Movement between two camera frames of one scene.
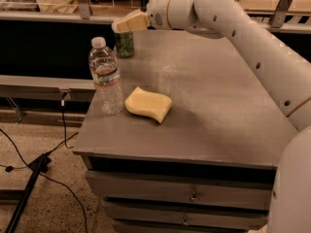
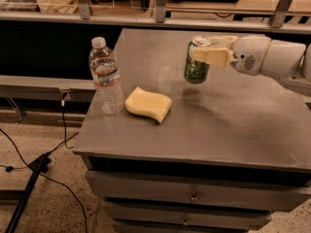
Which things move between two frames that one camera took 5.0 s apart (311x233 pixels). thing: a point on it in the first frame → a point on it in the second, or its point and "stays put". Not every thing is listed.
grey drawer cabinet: [209, 167] stays put
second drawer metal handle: [185, 222] stays put
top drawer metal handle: [194, 197] stays put
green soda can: [124, 44] → [195, 71]
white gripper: [156, 14] → [251, 54]
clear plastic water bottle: [105, 73] stays put
